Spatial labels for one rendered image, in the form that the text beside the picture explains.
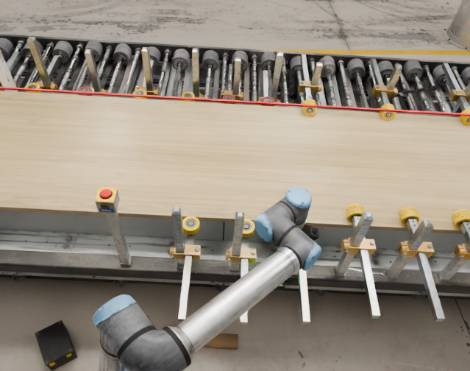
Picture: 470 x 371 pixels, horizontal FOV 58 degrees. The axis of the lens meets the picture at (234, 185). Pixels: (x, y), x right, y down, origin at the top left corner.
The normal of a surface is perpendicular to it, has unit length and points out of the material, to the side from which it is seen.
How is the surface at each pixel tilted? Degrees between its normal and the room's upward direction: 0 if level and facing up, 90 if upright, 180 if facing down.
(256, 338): 0
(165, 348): 12
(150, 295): 0
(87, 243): 0
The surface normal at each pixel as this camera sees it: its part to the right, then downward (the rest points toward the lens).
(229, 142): 0.05, -0.63
